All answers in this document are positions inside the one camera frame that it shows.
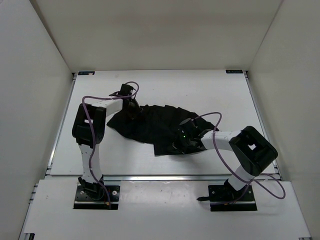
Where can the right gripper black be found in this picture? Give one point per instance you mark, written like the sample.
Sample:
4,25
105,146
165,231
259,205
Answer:
176,143

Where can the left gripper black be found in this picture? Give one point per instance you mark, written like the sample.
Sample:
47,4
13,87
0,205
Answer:
138,111

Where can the black pleated skirt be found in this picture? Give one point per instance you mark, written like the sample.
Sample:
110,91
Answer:
159,126

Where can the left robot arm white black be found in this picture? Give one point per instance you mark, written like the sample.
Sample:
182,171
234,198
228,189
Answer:
89,130

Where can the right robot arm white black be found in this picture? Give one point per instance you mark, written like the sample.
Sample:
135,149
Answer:
251,149

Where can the left blue table label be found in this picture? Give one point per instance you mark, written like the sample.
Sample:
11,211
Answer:
86,73

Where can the blue table label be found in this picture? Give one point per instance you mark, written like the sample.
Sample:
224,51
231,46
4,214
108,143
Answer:
234,71
86,73

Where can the right blue table label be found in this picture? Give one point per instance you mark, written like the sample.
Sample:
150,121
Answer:
234,71

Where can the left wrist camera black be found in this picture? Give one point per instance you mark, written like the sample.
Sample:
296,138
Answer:
126,90

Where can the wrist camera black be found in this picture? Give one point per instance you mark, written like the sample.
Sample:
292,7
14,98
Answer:
126,90
188,124

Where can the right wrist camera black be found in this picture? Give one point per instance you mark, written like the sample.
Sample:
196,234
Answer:
188,124

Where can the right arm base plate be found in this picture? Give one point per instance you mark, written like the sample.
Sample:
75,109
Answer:
223,198

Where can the aluminium rail front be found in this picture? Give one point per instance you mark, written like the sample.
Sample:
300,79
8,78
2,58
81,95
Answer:
166,178

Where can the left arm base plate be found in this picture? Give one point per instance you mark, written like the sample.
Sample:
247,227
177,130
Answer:
90,200

